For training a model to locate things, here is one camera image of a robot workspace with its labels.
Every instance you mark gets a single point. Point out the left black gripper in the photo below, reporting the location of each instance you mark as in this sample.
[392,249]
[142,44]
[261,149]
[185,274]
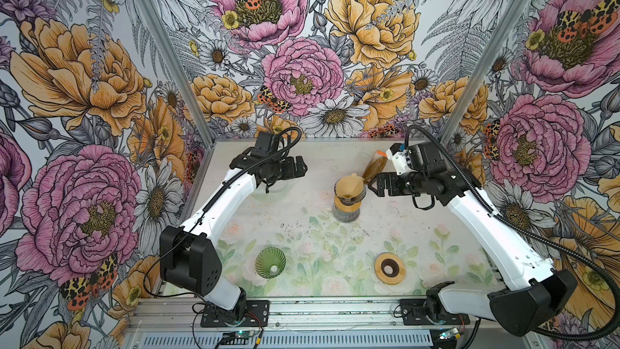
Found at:
[291,172]

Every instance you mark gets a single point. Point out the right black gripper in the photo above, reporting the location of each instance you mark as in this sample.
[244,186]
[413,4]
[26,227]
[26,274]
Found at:
[392,178]

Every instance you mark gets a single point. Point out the brown coffee filter stack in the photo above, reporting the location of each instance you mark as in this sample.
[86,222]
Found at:
[375,166]

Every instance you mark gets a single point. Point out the single brown coffee filter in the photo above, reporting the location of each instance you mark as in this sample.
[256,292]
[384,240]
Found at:
[349,184]

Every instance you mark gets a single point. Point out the green glass dripper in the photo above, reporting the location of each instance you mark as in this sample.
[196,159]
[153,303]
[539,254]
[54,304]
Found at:
[270,263]

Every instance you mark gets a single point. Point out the grey glass dripper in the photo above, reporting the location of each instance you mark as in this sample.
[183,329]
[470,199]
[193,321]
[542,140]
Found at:
[351,199]

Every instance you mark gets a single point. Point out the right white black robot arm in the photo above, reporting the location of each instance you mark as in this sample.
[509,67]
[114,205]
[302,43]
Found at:
[531,291]

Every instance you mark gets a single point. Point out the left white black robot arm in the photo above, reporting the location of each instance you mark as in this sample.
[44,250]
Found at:
[188,257]

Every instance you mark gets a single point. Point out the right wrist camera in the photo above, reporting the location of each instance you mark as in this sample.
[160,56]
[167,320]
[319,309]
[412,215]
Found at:
[397,154]

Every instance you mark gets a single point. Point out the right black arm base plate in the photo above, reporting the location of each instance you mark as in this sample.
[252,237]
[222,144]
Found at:
[418,311]

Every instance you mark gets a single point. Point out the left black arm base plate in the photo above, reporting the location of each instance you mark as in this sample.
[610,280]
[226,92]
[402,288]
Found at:
[252,313]

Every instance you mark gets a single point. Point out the aluminium rail frame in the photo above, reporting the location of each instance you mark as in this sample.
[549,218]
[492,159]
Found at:
[286,314]

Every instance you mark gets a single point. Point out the white vented cable duct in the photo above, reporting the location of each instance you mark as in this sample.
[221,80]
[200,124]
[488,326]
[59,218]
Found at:
[293,339]

